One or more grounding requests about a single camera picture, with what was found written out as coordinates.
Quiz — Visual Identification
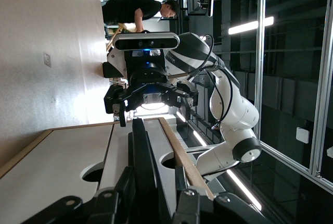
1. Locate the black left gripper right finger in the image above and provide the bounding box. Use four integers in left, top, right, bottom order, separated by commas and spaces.
171, 166, 271, 224

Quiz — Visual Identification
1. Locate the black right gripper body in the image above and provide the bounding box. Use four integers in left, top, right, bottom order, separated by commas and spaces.
124, 62, 181, 112

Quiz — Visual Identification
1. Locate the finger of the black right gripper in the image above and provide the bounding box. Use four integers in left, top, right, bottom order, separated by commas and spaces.
169, 80, 200, 122
104, 84, 130, 128

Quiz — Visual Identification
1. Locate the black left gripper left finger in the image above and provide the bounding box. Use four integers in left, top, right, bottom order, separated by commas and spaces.
23, 166, 136, 224

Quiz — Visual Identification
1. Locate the long black drawer handle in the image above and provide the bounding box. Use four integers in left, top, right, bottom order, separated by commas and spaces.
127, 118, 172, 224

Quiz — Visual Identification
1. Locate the white front drawer with handle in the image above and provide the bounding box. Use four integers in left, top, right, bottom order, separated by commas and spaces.
97, 118, 180, 209

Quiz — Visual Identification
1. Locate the light wooden stand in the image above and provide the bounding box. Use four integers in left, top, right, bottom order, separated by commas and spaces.
106, 22, 136, 53

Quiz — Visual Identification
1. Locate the person in black shirt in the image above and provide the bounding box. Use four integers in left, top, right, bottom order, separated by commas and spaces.
102, 0, 181, 33

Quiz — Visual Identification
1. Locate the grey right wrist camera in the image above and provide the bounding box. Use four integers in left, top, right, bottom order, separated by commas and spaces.
112, 32, 181, 52

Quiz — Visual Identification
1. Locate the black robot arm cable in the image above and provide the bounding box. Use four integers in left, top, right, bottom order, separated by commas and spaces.
166, 33, 234, 131

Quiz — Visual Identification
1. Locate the white front drawer without handle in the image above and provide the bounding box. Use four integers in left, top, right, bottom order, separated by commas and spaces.
0, 124, 114, 224

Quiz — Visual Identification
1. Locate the aluminium cell frame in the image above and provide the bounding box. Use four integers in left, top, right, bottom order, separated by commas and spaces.
100, 0, 333, 195

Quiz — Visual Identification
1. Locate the black mounted camera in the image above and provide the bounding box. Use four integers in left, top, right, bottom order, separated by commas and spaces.
199, 0, 214, 18

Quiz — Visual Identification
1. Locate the small white wall box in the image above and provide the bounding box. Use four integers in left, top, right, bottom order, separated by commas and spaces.
296, 127, 310, 144

